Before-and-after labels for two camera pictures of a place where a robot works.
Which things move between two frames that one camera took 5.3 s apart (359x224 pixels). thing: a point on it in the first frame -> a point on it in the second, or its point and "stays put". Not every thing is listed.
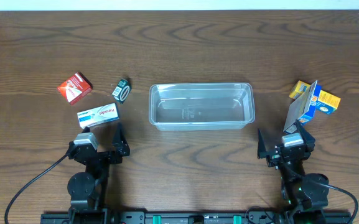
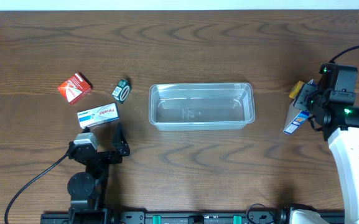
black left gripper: [121, 146] stays put
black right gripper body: [282, 154] -> [305, 98]
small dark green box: [122, 91] stays put
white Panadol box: [97, 115] stays put
